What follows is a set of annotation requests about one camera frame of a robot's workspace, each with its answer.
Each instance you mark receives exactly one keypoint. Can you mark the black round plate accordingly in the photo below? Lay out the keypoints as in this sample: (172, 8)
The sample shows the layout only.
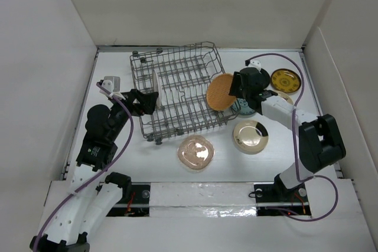
(266, 78)

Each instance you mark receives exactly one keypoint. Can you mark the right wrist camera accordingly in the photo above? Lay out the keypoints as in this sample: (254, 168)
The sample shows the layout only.
(254, 64)

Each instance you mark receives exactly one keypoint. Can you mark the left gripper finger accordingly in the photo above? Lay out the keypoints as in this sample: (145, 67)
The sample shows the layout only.
(147, 99)
(145, 108)

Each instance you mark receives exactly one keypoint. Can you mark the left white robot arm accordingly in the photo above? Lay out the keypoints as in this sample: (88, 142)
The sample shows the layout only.
(93, 191)

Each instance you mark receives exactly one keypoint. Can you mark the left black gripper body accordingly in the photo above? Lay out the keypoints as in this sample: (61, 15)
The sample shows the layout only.
(133, 107)

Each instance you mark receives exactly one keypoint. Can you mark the grey wire dish rack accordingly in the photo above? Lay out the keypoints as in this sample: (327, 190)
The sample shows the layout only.
(185, 73)

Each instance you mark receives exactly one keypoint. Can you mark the cream plate with gold centre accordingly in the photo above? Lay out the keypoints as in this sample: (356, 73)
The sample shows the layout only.
(250, 136)

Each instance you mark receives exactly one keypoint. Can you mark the brown translucent square plate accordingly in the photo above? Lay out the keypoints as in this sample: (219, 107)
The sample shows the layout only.
(195, 152)

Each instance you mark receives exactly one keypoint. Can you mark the orange woven round plate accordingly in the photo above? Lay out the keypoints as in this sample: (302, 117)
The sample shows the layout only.
(217, 96)

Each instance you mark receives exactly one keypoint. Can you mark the white plate with red characters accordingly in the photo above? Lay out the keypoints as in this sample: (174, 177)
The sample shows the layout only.
(157, 87)

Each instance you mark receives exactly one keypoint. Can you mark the blue floral teal plate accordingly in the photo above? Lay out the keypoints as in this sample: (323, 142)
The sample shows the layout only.
(241, 106)

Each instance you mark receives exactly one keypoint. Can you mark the cream plate with black print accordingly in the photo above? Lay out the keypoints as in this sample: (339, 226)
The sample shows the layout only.
(285, 96)

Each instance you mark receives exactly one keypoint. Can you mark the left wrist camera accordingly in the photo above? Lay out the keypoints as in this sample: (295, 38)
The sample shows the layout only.
(111, 84)

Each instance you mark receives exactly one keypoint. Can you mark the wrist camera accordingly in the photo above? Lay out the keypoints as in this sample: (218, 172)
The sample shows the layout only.
(111, 84)
(254, 64)

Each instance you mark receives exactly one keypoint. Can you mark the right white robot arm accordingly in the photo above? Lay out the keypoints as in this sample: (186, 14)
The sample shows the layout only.
(317, 139)

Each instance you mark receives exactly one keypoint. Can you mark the yellow and brown patterned plate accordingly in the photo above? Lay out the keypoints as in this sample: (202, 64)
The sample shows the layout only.
(286, 80)

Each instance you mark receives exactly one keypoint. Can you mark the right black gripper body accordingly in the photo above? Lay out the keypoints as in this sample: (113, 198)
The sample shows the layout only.
(244, 92)

